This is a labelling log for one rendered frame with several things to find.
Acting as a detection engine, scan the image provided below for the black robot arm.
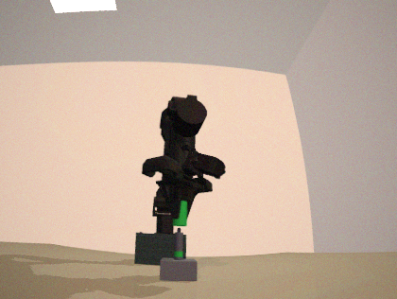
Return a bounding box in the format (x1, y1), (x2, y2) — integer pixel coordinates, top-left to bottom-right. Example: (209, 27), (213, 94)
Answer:
(152, 95), (226, 235)

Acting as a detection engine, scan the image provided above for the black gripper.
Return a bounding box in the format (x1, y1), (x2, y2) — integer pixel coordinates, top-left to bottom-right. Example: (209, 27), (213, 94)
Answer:
(142, 141), (213, 219)

